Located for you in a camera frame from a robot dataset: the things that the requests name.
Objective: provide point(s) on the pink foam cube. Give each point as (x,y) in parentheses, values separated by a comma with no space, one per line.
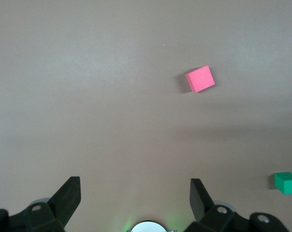
(200,79)

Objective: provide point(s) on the green foam cube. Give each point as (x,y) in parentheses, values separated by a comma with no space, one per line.
(288,183)

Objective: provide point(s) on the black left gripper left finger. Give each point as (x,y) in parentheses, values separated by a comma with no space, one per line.
(63,200)

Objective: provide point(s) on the brown table cover mat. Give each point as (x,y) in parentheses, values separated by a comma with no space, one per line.
(87,96)

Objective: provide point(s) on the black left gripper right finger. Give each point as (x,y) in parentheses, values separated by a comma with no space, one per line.
(203,207)

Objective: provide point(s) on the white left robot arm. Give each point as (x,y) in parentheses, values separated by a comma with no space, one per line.
(149,227)

